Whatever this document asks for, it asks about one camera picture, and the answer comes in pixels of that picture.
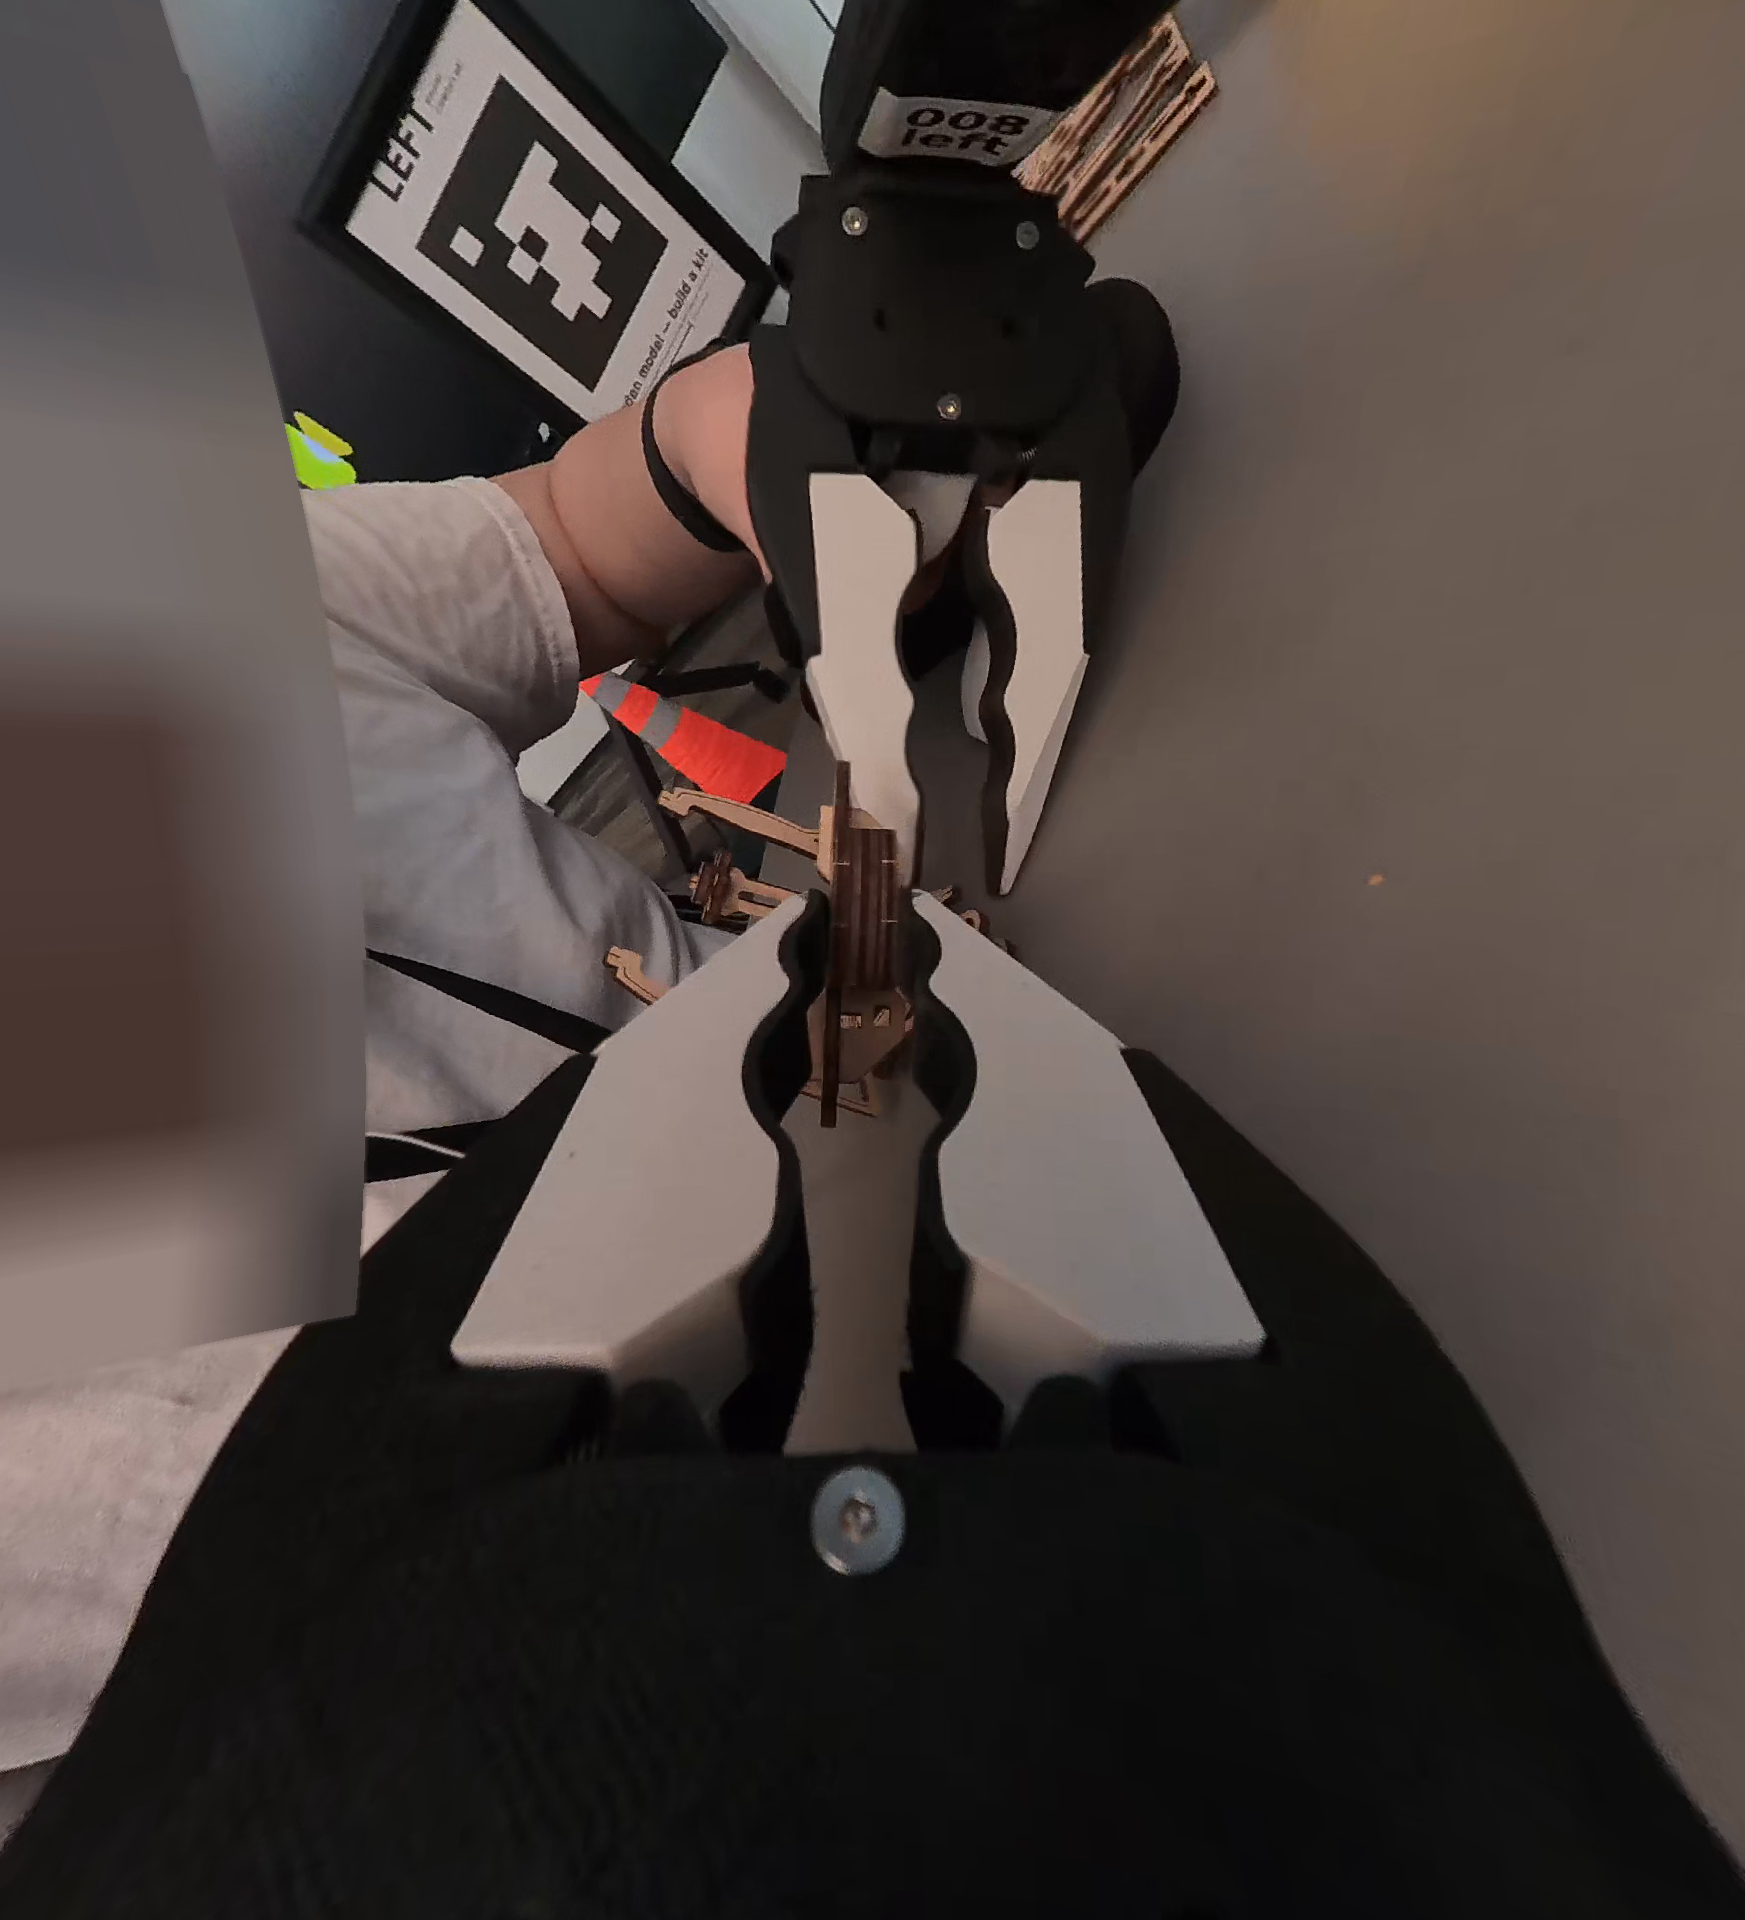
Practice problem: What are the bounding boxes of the black wrist band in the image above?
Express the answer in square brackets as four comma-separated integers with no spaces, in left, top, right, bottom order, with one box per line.
[639,349,760,561]

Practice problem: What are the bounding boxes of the framed black-white marker sign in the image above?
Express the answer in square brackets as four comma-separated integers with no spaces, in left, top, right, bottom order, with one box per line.
[292,0,779,426]

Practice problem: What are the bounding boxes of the wooden model assembly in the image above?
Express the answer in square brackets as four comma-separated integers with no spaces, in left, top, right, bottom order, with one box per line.
[600,761,1017,1132]

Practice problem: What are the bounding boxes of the person's left hand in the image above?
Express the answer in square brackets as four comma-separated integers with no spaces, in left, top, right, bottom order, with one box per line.
[652,345,778,586]

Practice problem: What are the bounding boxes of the laser-cut wooden parts sheet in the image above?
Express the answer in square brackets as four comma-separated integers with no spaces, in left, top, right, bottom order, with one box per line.
[1015,16,1220,250]

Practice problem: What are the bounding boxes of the black strap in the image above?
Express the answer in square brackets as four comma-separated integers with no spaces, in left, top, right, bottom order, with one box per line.
[367,948,624,1054]
[362,1132,480,1188]

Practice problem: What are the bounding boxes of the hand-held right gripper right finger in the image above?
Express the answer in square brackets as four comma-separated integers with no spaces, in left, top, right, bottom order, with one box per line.
[894,886,1266,1411]

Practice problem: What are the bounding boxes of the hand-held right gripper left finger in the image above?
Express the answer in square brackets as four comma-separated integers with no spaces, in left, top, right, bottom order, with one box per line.
[450,889,833,1405]

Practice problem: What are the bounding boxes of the person's left forearm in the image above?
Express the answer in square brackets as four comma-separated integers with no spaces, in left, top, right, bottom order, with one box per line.
[489,393,779,682]

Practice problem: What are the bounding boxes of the orange traffic cone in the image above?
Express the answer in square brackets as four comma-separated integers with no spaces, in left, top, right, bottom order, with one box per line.
[576,667,793,808]

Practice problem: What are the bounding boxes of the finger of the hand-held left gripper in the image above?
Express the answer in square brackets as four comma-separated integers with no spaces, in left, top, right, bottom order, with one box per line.
[804,470,931,889]
[963,476,1094,902]

